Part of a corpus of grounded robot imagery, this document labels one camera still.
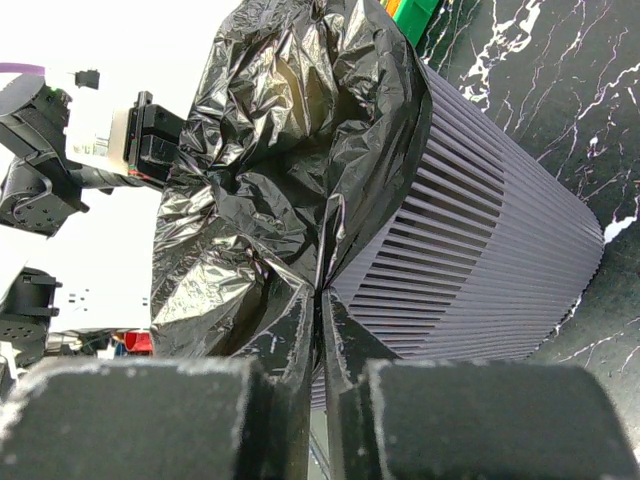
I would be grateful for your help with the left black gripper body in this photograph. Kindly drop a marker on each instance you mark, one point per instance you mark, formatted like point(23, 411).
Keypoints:
point(152, 141)

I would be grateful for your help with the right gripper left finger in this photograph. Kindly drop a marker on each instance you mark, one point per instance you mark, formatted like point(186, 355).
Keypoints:
point(239, 417)

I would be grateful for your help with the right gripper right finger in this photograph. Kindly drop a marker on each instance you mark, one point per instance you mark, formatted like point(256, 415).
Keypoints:
point(390, 418)

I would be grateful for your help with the black trash bag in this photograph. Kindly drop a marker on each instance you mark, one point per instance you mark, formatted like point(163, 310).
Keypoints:
point(302, 141)

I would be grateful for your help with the grey mesh trash bin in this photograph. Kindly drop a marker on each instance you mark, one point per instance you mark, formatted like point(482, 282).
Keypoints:
point(443, 237)

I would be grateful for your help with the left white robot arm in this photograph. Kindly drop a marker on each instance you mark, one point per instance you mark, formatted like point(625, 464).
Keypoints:
point(45, 181)

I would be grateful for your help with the green plastic basket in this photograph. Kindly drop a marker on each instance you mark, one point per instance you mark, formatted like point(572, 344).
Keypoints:
point(412, 16)

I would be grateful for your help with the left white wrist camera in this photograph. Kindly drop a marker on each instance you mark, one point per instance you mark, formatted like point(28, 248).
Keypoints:
point(96, 134)

